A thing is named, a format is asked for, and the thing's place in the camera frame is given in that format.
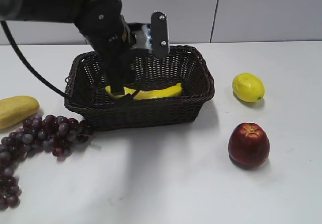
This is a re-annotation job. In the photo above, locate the purple grape bunch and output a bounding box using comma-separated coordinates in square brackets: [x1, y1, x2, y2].
[1, 115, 94, 210]

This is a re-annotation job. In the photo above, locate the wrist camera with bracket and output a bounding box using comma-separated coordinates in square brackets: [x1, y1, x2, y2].
[128, 11, 170, 59]

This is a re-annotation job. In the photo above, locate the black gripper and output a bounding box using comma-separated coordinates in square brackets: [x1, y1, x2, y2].
[87, 15, 140, 107]

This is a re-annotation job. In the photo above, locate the black cable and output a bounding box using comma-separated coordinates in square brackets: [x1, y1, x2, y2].
[0, 20, 121, 107]

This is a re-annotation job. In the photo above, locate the black wicker basket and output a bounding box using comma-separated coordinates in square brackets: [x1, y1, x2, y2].
[64, 45, 215, 131]

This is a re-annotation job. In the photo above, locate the yellow mango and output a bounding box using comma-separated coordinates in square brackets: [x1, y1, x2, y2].
[1, 96, 40, 129]

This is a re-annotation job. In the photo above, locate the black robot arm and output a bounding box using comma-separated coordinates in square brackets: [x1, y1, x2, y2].
[1, 0, 138, 106]

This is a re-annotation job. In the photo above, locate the yellow banana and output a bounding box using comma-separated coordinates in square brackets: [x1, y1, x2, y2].
[105, 83, 182, 100]

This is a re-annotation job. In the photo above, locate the yellow lemon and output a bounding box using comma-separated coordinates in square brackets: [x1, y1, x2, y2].
[232, 73, 265, 103]

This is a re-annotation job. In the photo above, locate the red apple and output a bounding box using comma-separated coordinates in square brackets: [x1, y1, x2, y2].
[228, 123, 270, 169]

